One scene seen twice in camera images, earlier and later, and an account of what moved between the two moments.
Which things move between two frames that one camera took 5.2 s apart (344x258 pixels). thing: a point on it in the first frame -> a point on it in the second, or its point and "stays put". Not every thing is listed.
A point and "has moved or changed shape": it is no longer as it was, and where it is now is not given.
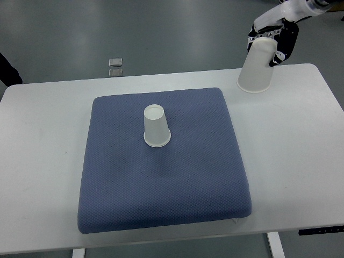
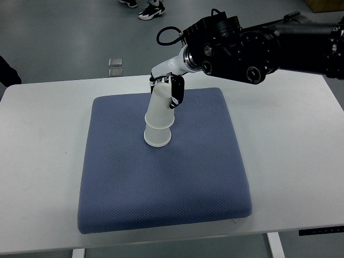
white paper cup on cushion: x=157 y=132 stays put
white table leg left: x=78 y=253 stays put
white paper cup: x=255 y=76 has moved or changed shape
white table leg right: x=276 y=245 stays put
